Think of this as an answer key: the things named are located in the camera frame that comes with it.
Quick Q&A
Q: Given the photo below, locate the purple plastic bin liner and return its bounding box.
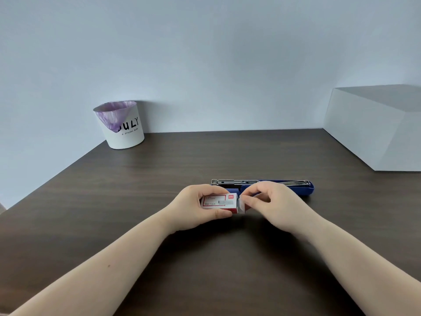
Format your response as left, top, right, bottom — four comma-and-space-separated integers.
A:
93, 101, 138, 134

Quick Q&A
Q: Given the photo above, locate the person's right hand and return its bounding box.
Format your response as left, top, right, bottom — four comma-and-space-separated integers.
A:
241, 181, 325, 239

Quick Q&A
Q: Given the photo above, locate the person's left hand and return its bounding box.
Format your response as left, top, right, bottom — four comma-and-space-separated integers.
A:
163, 184, 233, 235

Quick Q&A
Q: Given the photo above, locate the large white box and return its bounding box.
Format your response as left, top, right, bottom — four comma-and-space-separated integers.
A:
322, 84, 421, 172

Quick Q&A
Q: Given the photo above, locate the white desktop waste bin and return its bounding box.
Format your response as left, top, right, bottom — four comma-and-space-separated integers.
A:
93, 101, 145, 150

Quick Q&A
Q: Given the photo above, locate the red and white staple box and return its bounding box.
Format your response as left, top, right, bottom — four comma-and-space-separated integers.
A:
200, 193, 247, 214

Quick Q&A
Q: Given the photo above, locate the person's left forearm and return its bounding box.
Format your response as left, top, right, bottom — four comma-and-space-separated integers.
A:
9, 207, 175, 316

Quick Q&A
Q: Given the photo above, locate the blue stapler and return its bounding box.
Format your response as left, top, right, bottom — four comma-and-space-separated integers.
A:
211, 179, 315, 197

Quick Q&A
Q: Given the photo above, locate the person's right forearm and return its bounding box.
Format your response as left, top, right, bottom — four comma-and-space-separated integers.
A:
296, 217, 421, 316

